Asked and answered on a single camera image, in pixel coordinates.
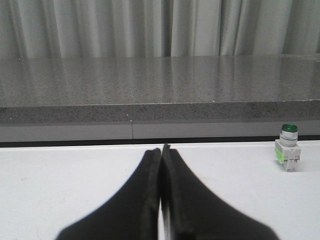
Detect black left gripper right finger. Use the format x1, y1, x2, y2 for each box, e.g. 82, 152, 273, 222
160, 144, 278, 240

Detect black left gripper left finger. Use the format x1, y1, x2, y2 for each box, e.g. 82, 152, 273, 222
57, 148, 162, 240

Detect grey stone counter ledge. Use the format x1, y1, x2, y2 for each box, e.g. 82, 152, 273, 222
0, 53, 320, 143

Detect grey pleated curtain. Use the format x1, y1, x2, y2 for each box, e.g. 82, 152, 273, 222
0, 0, 320, 59

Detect green pilot light switch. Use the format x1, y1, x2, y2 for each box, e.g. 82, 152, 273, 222
274, 123, 301, 172

